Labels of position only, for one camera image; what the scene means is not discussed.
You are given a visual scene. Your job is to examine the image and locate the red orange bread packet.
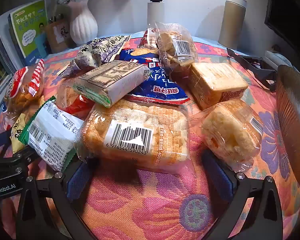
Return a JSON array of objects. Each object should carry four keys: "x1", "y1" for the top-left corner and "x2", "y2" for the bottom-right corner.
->
[{"x1": 55, "y1": 80, "x2": 95, "y2": 120}]

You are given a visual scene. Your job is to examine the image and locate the clear fried pastry packet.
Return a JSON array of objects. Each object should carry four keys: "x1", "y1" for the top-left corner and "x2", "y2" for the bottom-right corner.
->
[{"x1": 154, "y1": 21, "x2": 198, "y2": 74}]

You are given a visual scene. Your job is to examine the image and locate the sliced toast bread packet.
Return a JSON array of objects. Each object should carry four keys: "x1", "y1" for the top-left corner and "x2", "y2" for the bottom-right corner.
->
[{"x1": 189, "y1": 62, "x2": 249, "y2": 110}]

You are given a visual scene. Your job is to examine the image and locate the green white snack packet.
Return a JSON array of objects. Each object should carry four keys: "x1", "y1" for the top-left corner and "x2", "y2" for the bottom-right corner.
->
[{"x1": 24, "y1": 100, "x2": 84, "y2": 173}]

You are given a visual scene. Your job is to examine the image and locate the clear small cake packet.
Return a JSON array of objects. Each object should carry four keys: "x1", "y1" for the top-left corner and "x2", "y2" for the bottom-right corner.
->
[{"x1": 190, "y1": 99, "x2": 264, "y2": 172}]

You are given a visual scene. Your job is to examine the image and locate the blue rice cracker bag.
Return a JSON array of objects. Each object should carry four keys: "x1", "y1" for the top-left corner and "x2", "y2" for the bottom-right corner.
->
[{"x1": 119, "y1": 29, "x2": 190, "y2": 105}]

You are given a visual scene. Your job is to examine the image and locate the beige thermos bottle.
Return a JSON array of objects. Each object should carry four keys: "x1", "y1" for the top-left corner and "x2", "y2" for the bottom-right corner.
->
[{"x1": 218, "y1": 0, "x2": 247, "y2": 50}]

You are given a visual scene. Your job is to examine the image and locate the beige patterned biscuit packet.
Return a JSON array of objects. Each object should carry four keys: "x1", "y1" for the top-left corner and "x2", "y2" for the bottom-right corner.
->
[{"x1": 70, "y1": 60, "x2": 150, "y2": 108}]

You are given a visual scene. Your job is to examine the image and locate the green cover book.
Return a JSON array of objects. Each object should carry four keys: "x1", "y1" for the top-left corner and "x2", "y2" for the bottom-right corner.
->
[{"x1": 10, "y1": 0, "x2": 49, "y2": 59}]

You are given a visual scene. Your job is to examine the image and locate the wooden pen holder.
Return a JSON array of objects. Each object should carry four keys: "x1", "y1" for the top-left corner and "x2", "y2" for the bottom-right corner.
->
[{"x1": 45, "y1": 17, "x2": 72, "y2": 53}]

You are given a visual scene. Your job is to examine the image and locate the white blue cloth bundle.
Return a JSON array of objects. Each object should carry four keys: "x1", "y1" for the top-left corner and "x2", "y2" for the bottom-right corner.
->
[{"x1": 264, "y1": 51, "x2": 294, "y2": 68}]

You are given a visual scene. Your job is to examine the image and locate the large barcode toast bread packet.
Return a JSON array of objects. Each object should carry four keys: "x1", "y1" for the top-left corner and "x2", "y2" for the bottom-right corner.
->
[{"x1": 75, "y1": 99, "x2": 198, "y2": 178}]

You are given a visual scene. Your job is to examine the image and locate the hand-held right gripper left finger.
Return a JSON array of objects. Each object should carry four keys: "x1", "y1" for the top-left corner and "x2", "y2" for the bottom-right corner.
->
[{"x1": 16, "y1": 160, "x2": 100, "y2": 240}]

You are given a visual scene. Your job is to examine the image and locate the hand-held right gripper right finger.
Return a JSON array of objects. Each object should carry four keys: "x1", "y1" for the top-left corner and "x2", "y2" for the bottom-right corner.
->
[{"x1": 201, "y1": 150, "x2": 284, "y2": 240}]

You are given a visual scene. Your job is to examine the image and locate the floral tablecloth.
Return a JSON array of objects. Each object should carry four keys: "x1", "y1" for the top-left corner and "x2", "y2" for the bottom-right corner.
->
[{"x1": 0, "y1": 34, "x2": 300, "y2": 240}]

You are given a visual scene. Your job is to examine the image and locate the red striped bread bag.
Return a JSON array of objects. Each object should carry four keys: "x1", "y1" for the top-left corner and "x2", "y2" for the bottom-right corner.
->
[{"x1": 4, "y1": 59, "x2": 45, "y2": 110}]

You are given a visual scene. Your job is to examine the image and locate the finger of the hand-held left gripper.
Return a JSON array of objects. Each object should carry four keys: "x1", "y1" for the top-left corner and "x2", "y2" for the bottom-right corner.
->
[
  {"x1": 9, "y1": 145, "x2": 42, "y2": 167},
  {"x1": 0, "y1": 129, "x2": 12, "y2": 153}
]

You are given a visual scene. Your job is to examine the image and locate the small blue booklet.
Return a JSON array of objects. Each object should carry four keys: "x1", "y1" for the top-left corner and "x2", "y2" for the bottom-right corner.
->
[{"x1": 35, "y1": 34, "x2": 50, "y2": 57}]

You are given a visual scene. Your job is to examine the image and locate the stack of books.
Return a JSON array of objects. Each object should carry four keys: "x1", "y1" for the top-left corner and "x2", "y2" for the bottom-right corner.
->
[{"x1": 0, "y1": 12, "x2": 23, "y2": 100}]

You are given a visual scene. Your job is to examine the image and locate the brown woven basket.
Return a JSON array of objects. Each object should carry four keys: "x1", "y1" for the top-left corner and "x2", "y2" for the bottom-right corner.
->
[{"x1": 275, "y1": 65, "x2": 300, "y2": 195}]

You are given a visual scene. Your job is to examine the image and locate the purple patterned snack bag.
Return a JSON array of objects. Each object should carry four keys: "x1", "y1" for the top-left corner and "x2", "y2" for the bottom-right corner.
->
[{"x1": 59, "y1": 35, "x2": 130, "y2": 78}]

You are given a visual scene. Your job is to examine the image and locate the white ribbed vase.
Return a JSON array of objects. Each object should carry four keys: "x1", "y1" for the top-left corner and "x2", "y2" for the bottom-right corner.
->
[{"x1": 69, "y1": 0, "x2": 98, "y2": 47}]

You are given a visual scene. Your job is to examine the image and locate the dark monitor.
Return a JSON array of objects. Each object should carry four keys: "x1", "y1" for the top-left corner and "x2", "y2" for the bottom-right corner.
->
[{"x1": 264, "y1": 0, "x2": 300, "y2": 58}]

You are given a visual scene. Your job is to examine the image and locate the yellow snack packet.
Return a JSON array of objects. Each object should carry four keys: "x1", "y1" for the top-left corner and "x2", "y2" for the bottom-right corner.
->
[{"x1": 9, "y1": 96, "x2": 44, "y2": 154}]

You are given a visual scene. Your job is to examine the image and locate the black folding stand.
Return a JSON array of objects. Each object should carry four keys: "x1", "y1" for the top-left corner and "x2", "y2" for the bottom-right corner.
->
[{"x1": 226, "y1": 47, "x2": 278, "y2": 92}]

